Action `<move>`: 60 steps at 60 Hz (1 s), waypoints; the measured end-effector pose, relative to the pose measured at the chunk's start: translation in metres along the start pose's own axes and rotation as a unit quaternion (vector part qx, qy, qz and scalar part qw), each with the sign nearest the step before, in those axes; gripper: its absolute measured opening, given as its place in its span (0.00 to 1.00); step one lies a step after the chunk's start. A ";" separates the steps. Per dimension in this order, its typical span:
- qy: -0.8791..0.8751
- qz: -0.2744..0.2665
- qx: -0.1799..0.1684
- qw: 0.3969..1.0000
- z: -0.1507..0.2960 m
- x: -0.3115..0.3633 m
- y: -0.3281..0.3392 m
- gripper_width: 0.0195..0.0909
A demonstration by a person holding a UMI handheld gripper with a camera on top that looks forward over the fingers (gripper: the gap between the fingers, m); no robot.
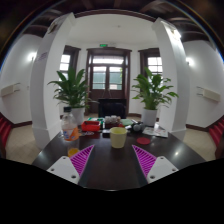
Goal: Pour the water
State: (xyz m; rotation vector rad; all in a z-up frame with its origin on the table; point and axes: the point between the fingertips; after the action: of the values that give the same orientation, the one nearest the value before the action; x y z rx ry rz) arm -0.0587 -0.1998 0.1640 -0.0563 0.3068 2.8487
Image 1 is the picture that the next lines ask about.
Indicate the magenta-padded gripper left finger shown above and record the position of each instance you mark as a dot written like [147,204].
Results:
[63,168]

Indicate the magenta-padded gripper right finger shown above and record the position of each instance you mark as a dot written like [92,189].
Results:
[161,167]

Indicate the clear orange-labelled drink bottle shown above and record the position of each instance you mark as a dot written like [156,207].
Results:
[70,131]

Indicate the flat round red coaster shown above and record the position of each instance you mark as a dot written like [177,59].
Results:
[143,141]

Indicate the white printed booklet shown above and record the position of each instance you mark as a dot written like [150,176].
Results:
[156,132]

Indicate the round printed sticker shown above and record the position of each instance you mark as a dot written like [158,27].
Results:
[89,133]

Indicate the grey ball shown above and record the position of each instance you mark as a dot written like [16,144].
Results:
[137,127]

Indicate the red plastic box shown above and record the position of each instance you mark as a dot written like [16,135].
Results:
[90,126]

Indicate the pale yellow cup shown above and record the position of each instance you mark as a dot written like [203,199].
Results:
[118,138]

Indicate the small black box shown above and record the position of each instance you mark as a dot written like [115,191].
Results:
[106,133]

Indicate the green folded cloth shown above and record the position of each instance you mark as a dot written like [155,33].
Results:
[127,122]

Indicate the green flat box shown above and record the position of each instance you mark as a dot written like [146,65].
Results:
[96,119]

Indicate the red carpeted staircase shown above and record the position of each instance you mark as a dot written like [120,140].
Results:
[217,131]
[5,128]

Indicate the brown tray of small cups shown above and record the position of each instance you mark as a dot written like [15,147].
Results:
[112,120]

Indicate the tall potted plant, white pot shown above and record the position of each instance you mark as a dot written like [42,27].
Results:
[151,93]

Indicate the black chair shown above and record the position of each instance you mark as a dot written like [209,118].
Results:
[111,108]

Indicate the broad potted plant, white pot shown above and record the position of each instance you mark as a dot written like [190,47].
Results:
[71,91]

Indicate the dark wooden double door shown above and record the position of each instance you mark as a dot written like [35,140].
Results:
[108,90]

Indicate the dark-framed window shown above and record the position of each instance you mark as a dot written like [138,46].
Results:
[65,63]
[155,65]

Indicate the green exit sign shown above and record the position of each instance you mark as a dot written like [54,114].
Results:
[103,45]

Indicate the glowing wall lamp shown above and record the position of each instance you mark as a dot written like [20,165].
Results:
[190,61]
[32,56]

